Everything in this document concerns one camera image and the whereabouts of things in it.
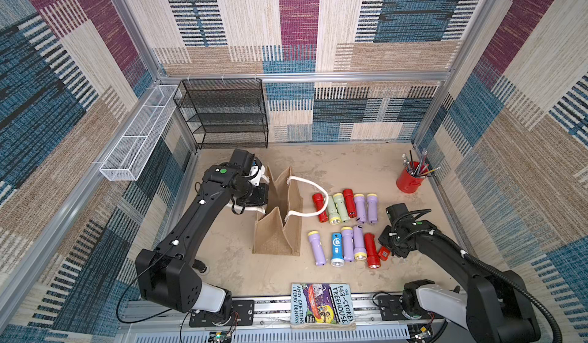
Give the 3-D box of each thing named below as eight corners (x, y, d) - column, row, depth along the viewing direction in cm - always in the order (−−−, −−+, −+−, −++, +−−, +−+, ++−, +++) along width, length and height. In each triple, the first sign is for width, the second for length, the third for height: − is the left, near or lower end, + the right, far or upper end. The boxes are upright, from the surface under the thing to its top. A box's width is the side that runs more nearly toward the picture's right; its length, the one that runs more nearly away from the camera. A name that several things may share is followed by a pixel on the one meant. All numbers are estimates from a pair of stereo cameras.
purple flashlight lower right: (354, 259, 85) (356, 257, 83) (352, 227, 93) (353, 225, 91) (365, 260, 85) (366, 257, 83) (361, 228, 93) (362, 225, 91)
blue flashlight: (331, 266, 84) (332, 264, 81) (328, 236, 91) (329, 233, 89) (344, 266, 84) (345, 264, 81) (340, 236, 91) (341, 233, 89)
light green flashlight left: (329, 224, 94) (329, 221, 92) (326, 199, 102) (327, 195, 99) (340, 224, 94) (341, 221, 92) (337, 199, 102) (338, 195, 99)
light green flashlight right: (341, 223, 94) (342, 220, 92) (332, 197, 102) (333, 193, 100) (350, 221, 95) (351, 218, 92) (340, 196, 102) (341, 192, 100)
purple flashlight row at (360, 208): (356, 223, 94) (358, 220, 92) (353, 196, 102) (355, 193, 100) (366, 224, 94) (367, 220, 91) (362, 197, 102) (364, 193, 99)
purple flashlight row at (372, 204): (365, 222, 94) (367, 217, 92) (367, 196, 102) (368, 192, 99) (375, 223, 94) (378, 219, 91) (376, 198, 101) (378, 194, 99)
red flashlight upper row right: (346, 217, 96) (347, 214, 94) (342, 192, 104) (343, 188, 101) (356, 217, 96) (358, 214, 93) (352, 192, 104) (353, 188, 101)
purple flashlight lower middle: (344, 261, 84) (345, 259, 82) (340, 229, 92) (341, 226, 90) (356, 261, 84) (357, 259, 82) (351, 229, 92) (352, 226, 90)
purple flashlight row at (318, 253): (315, 267, 84) (316, 265, 81) (307, 235, 91) (307, 231, 89) (327, 265, 84) (327, 262, 82) (317, 232, 92) (318, 229, 90)
